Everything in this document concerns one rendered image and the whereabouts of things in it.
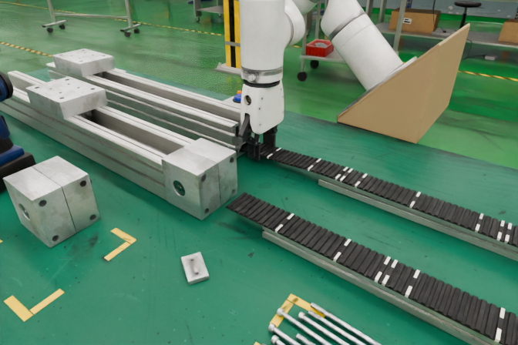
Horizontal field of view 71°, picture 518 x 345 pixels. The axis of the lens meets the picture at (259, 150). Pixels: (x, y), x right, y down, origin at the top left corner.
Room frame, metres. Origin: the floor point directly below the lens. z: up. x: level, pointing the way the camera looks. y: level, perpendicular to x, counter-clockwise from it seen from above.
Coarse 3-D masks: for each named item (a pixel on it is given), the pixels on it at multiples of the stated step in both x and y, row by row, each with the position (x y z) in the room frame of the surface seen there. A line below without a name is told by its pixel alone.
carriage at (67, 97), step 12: (48, 84) 0.86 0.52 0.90; (60, 84) 0.86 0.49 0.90; (72, 84) 0.86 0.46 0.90; (84, 84) 0.86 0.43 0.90; (36, 96) 0.80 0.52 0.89; (48, 96) 0.77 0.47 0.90; (60, 96) 0.77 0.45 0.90; (72, 96) 0.77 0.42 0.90; (84, 96) 0.78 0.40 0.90; (96, 96) 0.80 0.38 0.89; (48, 108) 0.77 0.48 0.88; (60, 108) 0.74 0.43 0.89; (72, 108) 0.75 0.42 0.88; (84, 108) 0.77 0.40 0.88; (96, 108) 0.80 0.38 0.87
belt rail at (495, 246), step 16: (320, 176) 0.60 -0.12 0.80; (352, 192) 0.56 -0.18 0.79; (384, 208) 0.52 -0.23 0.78; (400, 208) 0.51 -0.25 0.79; (432, 224) 0.47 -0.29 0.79; (448, 224) 0.46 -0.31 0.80; (464, 240) 0.44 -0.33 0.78; (480, 240) 0.43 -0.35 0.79; (496, 240) 0.42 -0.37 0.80; (512, 256) 0.40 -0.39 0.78
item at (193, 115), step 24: (120, 72) 1.08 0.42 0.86; (120, 96) 0.94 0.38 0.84; (144, 96) 0.88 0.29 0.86; (168, 96) 0.93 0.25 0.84; (192, 96) 0.88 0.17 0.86; (144, 120) 0.88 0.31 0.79; (168, 120) 0.82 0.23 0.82; (192, 120) 0.79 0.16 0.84; (216, 120) 0.73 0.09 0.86; (240, 144) 0.72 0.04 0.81
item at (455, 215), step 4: (452, 208) 0.48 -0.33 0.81; (456, 208) 0.49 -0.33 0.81; (460, 208) 0.48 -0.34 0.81; (452, 212) 0.47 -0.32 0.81; (456, 212) 0.48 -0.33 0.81; (460, 212) 0.47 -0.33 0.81; (448, 216) 0.46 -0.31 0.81; (452, 216) 0.46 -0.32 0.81; (456, 216) 0.46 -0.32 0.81; (460, 216) 0.46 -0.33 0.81; (448, 220) 0.45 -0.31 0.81; (452, 220) 0.46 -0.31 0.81; (456, 220) 0.45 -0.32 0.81; (456, 224) 0.45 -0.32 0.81
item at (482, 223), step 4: (480, 216) 0.46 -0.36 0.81; (484, 216) 0.47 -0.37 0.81; (488, 216) 0.46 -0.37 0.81; (476, 220) 0.46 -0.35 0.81; (480, 220) 0.45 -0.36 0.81; (484, 220) 0.46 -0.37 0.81; (488, 220) 0.45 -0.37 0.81; (476, 224) 0.44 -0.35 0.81; (480, 224) 0.44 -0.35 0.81; (484, 224) 0.44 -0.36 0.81; (488, 224) 0.44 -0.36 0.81; (476, 228) 0.43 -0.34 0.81; (480, 228) 0.44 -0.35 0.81; (484, 228) 0.43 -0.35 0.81; (488, 228) 0.44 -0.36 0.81; (476, 232) 0.43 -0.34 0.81; (480, 232) 0.43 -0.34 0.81; (484, 232) 0.43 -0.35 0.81
